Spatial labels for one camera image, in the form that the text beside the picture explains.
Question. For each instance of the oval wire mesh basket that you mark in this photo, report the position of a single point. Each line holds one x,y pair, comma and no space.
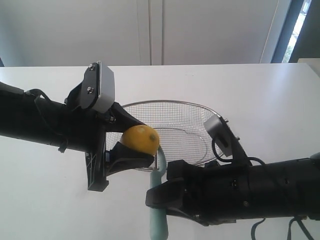
180,126

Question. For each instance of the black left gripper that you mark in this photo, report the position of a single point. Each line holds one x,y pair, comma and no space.
82,122

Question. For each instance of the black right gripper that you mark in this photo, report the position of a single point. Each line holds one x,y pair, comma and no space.
216,192

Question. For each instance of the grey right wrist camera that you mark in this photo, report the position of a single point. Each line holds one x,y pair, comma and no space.
222,136

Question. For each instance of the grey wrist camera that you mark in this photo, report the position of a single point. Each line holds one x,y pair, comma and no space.
100,87
222,136

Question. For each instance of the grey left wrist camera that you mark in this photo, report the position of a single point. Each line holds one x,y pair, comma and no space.
100,87

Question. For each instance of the yellow lemon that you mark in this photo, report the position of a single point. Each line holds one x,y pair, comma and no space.
141,138

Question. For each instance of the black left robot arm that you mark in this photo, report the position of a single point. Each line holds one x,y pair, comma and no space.
32,116

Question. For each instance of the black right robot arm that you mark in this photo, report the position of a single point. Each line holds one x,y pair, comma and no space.
281,189

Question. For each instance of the teal handled peeler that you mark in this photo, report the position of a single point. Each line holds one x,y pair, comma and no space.
158,225

